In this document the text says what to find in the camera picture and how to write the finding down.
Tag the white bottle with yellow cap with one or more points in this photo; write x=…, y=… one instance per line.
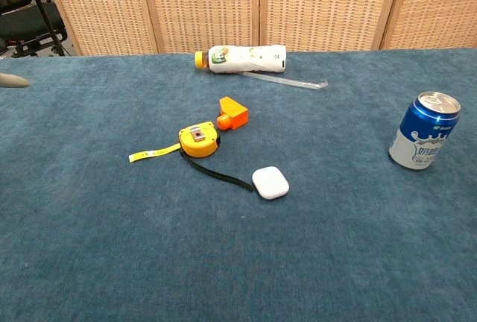
x=246, y=59

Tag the white earbuds case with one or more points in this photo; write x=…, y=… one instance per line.
x=270, y=183

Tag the woven wooden folding screen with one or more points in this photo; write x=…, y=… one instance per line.
x=201, y=5

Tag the yellow tape measure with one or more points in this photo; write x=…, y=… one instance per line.
x=197, y=143

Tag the black tripod stand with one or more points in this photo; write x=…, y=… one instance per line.
x=43, y=12

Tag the orange plastic block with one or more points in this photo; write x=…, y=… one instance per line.
x=235, y=113

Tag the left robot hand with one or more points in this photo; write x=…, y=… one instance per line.
x=13, y=81

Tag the clear plastic straw wrapper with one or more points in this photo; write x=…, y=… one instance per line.
x=283, y=81

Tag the blue and white drink can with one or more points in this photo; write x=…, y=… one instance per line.
x=425, y=132

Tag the black office chair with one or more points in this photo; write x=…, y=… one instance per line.
x=22, y=24

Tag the blue table cloth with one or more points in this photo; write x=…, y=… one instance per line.
x=238, y=255

